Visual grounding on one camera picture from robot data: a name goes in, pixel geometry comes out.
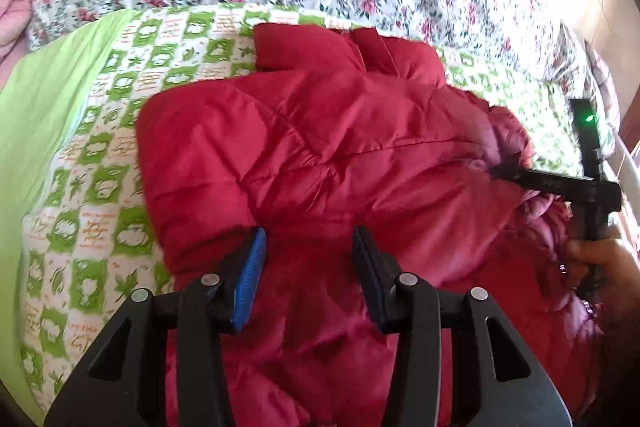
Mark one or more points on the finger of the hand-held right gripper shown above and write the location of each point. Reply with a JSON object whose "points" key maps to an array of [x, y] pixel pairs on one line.
{"points": [[540, 181]]}

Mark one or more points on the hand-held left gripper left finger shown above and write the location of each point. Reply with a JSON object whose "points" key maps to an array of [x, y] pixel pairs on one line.
{"points": [[250, 279]]}

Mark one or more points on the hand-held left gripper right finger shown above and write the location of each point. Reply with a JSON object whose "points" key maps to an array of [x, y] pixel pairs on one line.
{"points": [[372, 277]]}

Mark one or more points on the red quilted jacket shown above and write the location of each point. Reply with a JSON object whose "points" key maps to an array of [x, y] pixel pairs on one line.
{"points": [[325, 132]]}

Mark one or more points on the person's right hand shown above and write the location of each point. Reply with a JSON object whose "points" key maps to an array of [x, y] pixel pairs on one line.
{"points": [[620, 277]]}

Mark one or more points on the green printed blanket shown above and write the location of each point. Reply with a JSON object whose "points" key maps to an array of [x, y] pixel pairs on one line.
{"points": [[100, 187]]}

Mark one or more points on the pink blanket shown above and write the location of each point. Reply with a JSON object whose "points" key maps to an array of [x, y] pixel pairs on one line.
{"points": [[12, 7]]}

